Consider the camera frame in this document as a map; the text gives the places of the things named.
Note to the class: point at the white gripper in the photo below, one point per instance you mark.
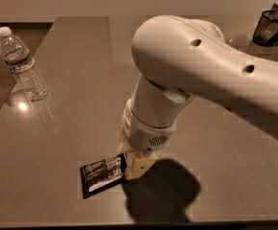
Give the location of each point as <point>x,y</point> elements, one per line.
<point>144,134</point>

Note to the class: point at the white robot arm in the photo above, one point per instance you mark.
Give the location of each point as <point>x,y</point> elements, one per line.
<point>180,59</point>

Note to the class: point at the black rxbar chocolate wrapper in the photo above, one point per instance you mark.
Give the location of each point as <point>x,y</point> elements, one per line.
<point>102,175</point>

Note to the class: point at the clear plastic water bottle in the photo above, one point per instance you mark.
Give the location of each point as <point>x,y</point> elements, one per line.
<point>18,57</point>

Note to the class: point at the black mesh pen cup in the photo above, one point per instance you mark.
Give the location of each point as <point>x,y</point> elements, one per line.
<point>266,32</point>

